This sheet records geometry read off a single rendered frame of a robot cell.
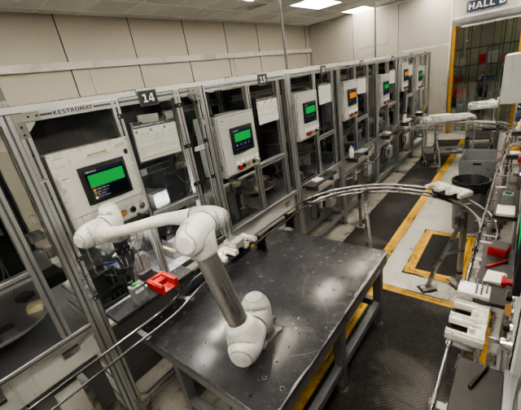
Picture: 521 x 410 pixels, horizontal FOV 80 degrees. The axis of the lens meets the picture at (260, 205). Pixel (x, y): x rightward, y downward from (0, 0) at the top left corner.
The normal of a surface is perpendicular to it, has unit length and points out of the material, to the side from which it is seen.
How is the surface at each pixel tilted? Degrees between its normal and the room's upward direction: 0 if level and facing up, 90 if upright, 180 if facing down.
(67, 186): 90
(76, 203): 90
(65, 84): 90
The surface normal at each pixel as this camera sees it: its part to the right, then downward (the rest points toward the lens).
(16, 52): 0.78, 0.12
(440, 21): -0.61, 0.38
